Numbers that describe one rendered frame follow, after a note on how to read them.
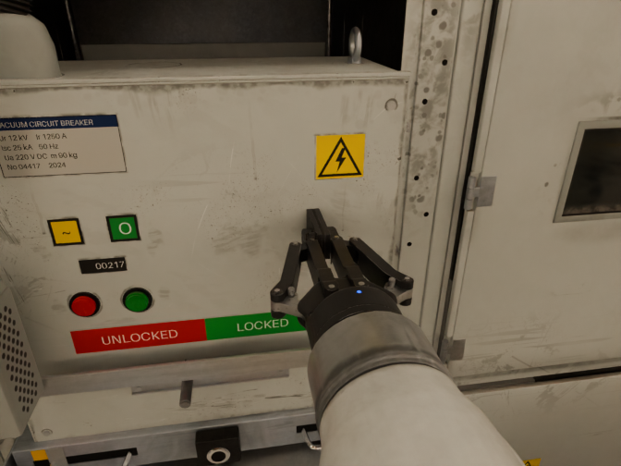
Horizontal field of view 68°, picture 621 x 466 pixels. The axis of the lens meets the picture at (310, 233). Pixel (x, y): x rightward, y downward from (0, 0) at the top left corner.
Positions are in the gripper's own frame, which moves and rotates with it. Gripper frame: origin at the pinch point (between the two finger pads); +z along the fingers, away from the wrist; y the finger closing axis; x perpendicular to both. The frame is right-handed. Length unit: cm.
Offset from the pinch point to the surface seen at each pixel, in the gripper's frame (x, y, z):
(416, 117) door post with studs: 8.8, 16.5, 15.5
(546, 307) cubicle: -25, 43, 13
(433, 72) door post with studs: 14.8, 18.3, 15.5
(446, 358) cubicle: -34.4, 26.4, 14.2
